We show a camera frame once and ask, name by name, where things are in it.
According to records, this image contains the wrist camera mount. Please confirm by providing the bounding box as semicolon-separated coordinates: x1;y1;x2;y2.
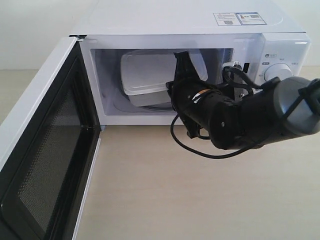
218;61;254;102

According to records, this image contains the white microwave oven body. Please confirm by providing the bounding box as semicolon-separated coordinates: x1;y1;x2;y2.
71;0;311;127

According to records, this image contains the upper white control knob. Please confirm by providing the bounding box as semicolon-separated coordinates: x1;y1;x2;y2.
264;63;293;82

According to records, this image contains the black cable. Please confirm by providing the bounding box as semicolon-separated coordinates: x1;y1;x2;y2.
170;114;253;160

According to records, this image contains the white microwave door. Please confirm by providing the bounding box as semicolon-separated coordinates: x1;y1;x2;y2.
0;35;101;240

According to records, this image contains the glass turntable plate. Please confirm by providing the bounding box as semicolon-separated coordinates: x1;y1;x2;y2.
118;84;174;112

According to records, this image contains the white plastic lidded container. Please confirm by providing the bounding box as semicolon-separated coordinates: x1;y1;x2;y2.
120;49;208;107

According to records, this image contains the blue energy label sticker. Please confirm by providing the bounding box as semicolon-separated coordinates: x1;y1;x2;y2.
235;12;266;26

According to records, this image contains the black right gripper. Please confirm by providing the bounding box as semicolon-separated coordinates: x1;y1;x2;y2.
166;51;240;150

